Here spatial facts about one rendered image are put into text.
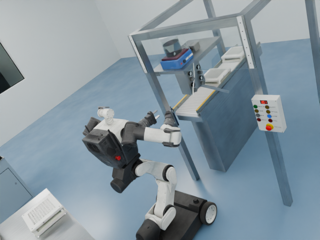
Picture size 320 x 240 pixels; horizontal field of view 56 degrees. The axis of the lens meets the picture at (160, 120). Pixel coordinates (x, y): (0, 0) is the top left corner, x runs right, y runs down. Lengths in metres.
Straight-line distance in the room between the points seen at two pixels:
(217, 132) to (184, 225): 0.94
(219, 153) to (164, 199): 0.79
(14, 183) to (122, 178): 2.26
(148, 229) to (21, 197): 2.20
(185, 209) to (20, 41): 5.39
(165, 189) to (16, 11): 5.51
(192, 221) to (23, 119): 5.15
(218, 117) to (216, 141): 0.23
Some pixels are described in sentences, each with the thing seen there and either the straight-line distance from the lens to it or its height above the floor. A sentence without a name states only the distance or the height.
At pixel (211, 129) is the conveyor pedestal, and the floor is 0.55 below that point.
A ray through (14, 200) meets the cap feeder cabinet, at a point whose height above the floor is 0.23.
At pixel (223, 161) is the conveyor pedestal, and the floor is 0.13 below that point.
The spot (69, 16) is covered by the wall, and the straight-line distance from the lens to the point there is 7.75.
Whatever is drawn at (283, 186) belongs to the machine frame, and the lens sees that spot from 2.65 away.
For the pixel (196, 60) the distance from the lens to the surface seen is 2.19.
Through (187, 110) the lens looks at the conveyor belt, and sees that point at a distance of 2.75.
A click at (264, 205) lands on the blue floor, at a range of 2.85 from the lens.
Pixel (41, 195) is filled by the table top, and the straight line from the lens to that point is 2.66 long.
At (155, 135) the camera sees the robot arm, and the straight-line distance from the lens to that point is 1.91.
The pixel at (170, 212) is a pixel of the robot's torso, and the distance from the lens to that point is 2.62.
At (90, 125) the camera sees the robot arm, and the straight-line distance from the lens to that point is 2.28.
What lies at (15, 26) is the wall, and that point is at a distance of 7.15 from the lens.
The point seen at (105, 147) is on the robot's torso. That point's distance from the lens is 2.01.
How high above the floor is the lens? 2.15
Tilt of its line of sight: 28 degrees down
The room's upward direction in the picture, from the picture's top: 25 degrees counter-clockwise
